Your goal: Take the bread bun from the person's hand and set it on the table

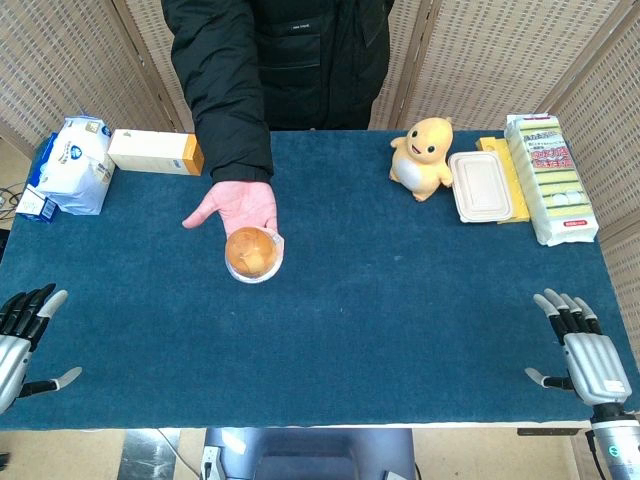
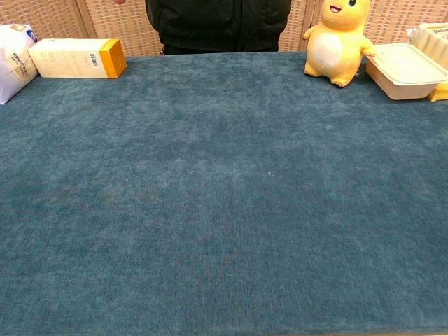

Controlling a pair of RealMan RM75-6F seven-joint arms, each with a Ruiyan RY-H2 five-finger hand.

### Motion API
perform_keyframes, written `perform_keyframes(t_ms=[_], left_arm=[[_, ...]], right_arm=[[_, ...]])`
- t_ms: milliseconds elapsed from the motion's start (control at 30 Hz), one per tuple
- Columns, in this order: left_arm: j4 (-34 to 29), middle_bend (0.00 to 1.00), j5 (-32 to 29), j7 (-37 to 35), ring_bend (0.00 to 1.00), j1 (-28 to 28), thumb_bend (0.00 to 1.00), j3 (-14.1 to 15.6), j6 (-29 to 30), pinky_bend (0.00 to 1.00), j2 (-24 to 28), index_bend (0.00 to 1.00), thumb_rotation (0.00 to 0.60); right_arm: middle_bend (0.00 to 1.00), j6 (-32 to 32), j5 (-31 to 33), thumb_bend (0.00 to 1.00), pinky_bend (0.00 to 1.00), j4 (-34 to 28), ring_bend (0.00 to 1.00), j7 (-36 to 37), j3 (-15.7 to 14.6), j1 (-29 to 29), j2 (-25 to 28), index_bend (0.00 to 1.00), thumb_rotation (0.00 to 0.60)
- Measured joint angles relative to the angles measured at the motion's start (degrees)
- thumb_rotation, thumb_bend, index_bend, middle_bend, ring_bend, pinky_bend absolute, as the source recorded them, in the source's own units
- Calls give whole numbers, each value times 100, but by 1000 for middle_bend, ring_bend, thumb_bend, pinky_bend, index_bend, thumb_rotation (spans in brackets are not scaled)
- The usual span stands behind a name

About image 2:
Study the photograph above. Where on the cream box with orange end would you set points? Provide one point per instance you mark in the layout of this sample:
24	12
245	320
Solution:
70	57

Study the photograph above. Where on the beige lidded takeout container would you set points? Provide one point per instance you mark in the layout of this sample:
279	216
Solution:
402	73

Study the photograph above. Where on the wicker folding screen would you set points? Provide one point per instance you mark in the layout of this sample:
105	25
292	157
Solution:
105	24

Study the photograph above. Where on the wrapped pack of sponges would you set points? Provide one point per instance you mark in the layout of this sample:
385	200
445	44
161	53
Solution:
434	40

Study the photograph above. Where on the white tissue bag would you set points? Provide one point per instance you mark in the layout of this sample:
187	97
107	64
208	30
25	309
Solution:
14	66

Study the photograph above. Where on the person's black jacket torso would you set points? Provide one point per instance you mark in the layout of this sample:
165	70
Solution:
217	21

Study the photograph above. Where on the flat yellow sponge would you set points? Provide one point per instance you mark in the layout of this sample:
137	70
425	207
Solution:
440	95

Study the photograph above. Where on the yellow plush dinosaur toy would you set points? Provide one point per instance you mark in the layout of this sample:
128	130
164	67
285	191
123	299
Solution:
336	45

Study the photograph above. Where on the blue table cloth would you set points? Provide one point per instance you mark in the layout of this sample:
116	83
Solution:
224	196

